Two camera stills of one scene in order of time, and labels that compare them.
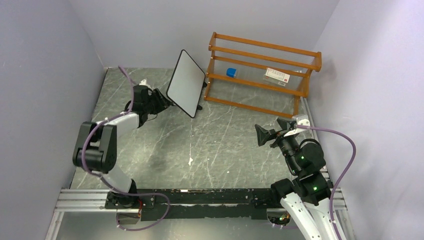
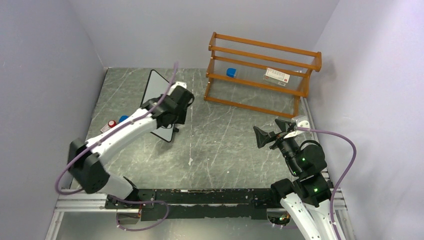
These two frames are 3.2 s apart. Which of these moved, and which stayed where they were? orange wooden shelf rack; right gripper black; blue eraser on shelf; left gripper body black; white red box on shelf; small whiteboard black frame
Moved: small whiteboard black frame; left gripper body black
Stayed: right gripper black; orange wooden shelf rack; white red box on shelf; blue eraser on shelf
